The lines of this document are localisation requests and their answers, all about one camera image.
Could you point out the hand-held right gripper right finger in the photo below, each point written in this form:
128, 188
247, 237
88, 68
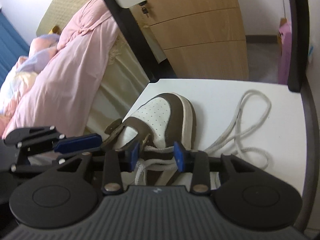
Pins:
179, 158

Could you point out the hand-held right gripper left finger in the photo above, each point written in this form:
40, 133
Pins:
133, 155

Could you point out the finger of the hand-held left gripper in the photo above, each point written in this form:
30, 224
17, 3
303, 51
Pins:
77, 143
40, 163

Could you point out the white and brown sneaker shoe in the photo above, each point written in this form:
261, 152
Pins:
160, 115

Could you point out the white shoelace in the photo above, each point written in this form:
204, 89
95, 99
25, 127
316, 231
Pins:
250, 130

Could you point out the pink duvet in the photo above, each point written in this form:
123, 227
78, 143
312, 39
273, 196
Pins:
62, 80

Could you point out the pastel patterned pillow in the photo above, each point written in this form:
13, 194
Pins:
30, 62

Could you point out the wooden drawer cabinet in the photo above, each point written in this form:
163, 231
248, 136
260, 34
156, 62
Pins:
200, 30

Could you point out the cream quilted headboard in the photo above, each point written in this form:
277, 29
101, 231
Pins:
62, 2

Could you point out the black key bunch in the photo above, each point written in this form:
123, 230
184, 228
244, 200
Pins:
145, 9

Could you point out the pink cardboard box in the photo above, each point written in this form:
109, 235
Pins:
285, 55

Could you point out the white chair with black frame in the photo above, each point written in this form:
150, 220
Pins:
225, 100

